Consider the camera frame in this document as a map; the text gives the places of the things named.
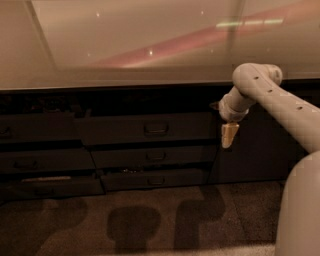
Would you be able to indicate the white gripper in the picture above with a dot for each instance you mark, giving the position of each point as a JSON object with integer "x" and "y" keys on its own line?
{"x": 230, "y": 113}

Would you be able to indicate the dark drawer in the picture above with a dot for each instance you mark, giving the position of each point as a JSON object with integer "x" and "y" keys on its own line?
{"x": 146, "y": 128}
{"x": 45, "y": 161}
{"x": 75, "y": 186}
{"x": 25, "y": 128}
{"x": 154, "y": 179}
{"x": 153, "y": 156}

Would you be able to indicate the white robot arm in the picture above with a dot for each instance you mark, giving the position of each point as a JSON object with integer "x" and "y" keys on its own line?
{"x": 298, "y": 230}

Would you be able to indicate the glossy counter top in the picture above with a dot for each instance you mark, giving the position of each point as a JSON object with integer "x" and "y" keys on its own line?
{"x": 61, "y": 44}

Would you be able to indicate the dark cabinet door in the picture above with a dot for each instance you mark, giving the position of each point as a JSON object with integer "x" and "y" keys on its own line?
{"x": 262, "y": 150}

